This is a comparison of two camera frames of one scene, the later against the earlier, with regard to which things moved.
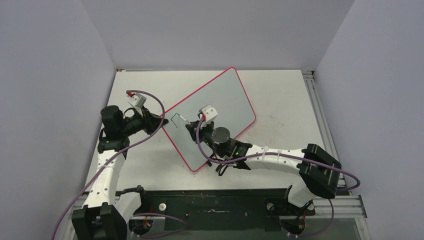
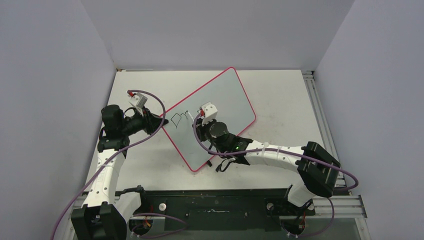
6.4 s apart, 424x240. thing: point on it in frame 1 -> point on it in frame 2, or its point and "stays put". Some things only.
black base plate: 221,209 stays put
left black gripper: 151,122 stays put
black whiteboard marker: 186,120 -> 190,115
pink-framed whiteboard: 227,94 stays put
